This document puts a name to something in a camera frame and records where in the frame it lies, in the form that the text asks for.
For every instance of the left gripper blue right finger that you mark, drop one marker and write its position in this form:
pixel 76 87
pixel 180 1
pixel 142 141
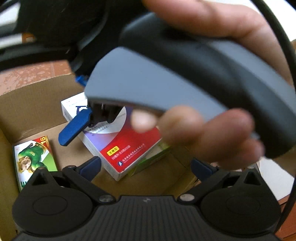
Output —
pixel 202 170

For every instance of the red blue white medicine box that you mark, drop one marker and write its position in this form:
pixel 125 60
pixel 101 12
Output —
pixel 119 147

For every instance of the green cartoon character box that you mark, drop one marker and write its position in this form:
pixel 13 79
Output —
pixel 31 155

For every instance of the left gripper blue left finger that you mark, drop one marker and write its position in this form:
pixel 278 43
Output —
pixel 90 168

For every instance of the light green box in carton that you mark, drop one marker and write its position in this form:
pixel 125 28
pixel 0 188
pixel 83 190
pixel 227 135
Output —
pixel 156 153

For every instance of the white papers under phone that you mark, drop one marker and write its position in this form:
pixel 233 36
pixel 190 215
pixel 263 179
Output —
pixel 278 180

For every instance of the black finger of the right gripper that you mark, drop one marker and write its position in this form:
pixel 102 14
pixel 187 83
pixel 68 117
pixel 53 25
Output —
pixel 80 122

